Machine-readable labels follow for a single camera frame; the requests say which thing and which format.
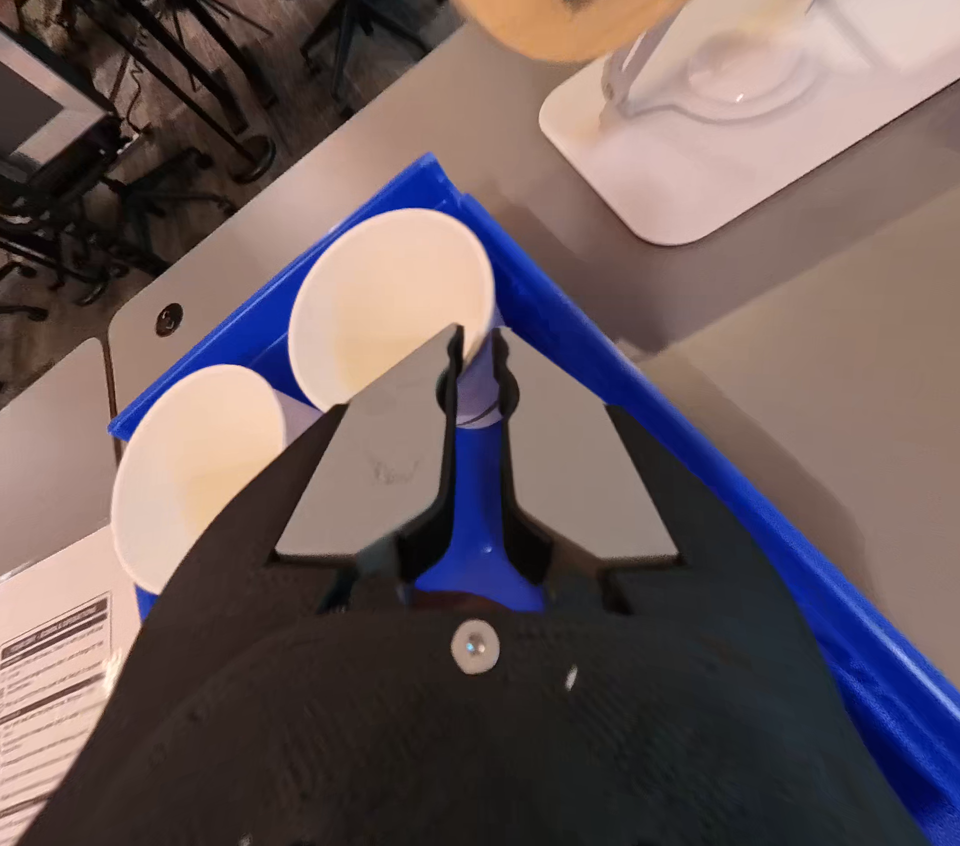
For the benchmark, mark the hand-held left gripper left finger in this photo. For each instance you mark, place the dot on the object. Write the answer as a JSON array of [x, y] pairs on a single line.
[[375, 478]]

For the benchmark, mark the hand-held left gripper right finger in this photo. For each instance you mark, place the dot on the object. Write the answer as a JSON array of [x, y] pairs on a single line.
[[577, 478]]

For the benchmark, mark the blue plastic bin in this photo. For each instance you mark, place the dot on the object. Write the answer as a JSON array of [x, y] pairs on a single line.
[[570, 336]]

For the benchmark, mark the white paper cup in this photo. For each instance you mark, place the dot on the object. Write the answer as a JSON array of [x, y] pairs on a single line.
[[187, 471], [375, 298]]

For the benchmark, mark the round table grommet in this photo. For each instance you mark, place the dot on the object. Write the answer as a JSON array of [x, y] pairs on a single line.
[[169, 321]]

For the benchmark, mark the white tablet stand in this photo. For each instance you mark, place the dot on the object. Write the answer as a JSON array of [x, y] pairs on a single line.
[[712, 170]]

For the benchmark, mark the printed paper sheet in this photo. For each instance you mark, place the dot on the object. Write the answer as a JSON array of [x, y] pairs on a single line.
[[52, 636]]

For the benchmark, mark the grey monitor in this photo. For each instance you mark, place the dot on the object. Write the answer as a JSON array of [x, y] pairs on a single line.
[[37, 103]]

